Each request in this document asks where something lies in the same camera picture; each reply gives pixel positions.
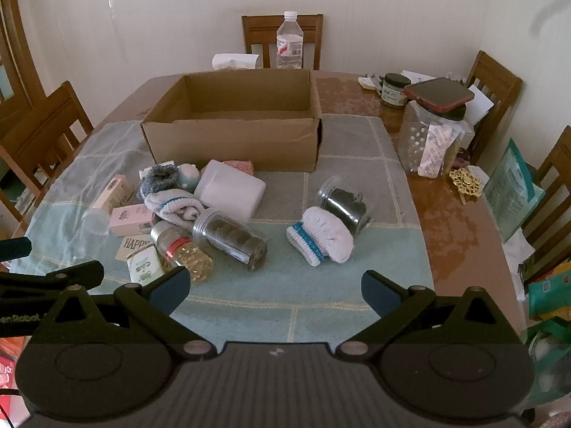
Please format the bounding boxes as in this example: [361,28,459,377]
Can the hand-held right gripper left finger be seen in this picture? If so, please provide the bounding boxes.
[42,266,213,362]

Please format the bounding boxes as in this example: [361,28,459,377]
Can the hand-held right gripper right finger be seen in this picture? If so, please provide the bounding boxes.
[334,270,524,362]

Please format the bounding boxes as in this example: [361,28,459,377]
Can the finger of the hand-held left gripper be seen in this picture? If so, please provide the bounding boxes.
[0,237,33,260]
[0,260,105,297]

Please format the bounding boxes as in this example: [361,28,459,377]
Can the glass jar yellow beads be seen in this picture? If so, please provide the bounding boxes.
[150,221,215,285]

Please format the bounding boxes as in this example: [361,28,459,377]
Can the green white small box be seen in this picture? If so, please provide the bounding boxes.
[126,248,165,284]

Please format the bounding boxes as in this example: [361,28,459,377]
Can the tall clear jar dark contents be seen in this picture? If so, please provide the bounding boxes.
[192,208,268,272]

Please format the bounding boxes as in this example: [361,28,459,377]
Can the small pink box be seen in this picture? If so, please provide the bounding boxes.
[108,204,157,237]

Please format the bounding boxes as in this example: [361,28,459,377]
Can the white blue scrub brush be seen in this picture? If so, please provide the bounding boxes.
[286,206,355,268]

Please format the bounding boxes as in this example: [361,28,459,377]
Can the white sock blue stripe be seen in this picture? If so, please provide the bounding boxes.
[143,188,206,224]

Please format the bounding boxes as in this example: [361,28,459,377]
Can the glass jar dark tea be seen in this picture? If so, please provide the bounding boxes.
[315,176,373,235]

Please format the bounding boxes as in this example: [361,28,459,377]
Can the long pink box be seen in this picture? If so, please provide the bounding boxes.
[91,175,135,215]

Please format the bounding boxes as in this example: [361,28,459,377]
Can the grey fuzzy scrunchie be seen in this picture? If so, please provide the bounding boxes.
[139,164,180,199]

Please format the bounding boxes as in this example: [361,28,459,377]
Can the blue white round toy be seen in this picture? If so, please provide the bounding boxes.
[176,163,201,192]

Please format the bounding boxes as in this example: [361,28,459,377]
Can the pink sponge cloth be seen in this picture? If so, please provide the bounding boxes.
[222,159,255,175]

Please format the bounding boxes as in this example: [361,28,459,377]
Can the cardboard box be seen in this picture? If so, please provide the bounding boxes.
[140,69,323,173]

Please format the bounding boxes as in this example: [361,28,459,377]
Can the red printed cloth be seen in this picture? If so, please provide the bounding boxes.
[0,338,28,428]

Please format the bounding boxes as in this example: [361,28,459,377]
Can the beige lettered greeting card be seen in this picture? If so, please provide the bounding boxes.
[115,234,155,261]

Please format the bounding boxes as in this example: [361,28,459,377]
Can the checkered grey green blanket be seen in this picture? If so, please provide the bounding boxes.
[22,113,435,353]

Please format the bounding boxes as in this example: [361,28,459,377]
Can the white tube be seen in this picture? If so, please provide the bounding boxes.
[138,159,176,180]

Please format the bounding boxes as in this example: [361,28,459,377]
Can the wooden dining chair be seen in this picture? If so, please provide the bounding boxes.
[464,50,524,165]
[520,126,571,250]
[0,81,94,226]
[242,14,324,71]

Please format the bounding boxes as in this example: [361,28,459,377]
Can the gold snowflake ornament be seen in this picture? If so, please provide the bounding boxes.
[448,167,485,206]

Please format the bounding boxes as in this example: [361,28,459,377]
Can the crumpled white paper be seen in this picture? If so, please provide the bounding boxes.
[503,227,536,277]

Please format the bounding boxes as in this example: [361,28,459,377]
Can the large clear plastic jar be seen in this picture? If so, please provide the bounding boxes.
[397,98,467,180]

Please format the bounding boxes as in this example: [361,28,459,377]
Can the teal printed bag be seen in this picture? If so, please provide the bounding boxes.
[484,138,546,244]

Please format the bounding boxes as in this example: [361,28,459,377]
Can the green snack packet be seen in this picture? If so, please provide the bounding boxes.
[527,271,571,320]

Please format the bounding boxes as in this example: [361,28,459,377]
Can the wooden glass panel door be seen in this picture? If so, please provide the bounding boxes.
[0,0,45,112]

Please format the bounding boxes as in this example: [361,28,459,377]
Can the green plastic bag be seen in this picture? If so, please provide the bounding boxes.
[524,319,571,406]

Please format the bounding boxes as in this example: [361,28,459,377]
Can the small jar dark lid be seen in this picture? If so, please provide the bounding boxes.
[381,72,412,108]

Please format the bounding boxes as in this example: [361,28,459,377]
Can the red cased phone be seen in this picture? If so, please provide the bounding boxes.
[404,77,476,110]

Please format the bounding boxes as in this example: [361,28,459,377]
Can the white paper sheet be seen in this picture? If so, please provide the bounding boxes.
[464,85,495,123]

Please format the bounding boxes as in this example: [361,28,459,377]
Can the white tissue pack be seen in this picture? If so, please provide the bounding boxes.
[212,53,261,71]

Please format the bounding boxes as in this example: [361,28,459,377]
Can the clear plastic water bottle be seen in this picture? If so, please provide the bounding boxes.
[277,10,304,71]

